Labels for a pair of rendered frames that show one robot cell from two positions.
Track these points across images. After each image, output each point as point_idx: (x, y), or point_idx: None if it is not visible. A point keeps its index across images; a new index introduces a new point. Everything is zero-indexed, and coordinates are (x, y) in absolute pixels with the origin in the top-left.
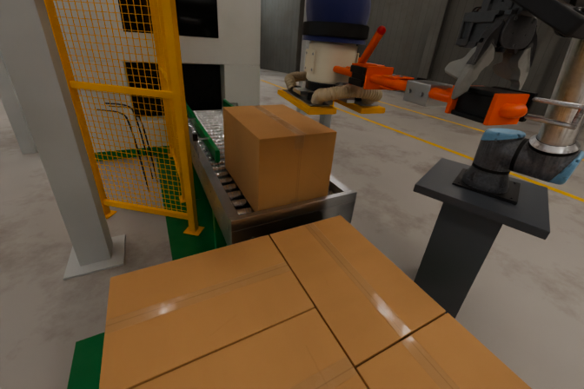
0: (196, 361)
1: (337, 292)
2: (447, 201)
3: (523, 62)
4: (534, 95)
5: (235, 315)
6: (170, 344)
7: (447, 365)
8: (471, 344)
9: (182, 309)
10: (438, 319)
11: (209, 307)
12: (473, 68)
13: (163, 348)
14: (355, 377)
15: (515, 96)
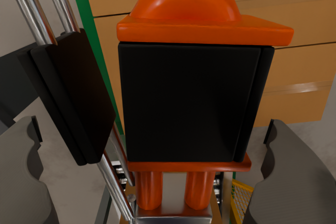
0: (292, 45)
1: None
2: (9, 120)
3: (4, 204)
4: (46, 45)
5: None
6: (302, 61)
7: None
8: None
9: (288, 83)
10: (107, 13)
11: (271, 79)
12: (329, 172)
13: (306, 60)
14: None
15: (199, 23)
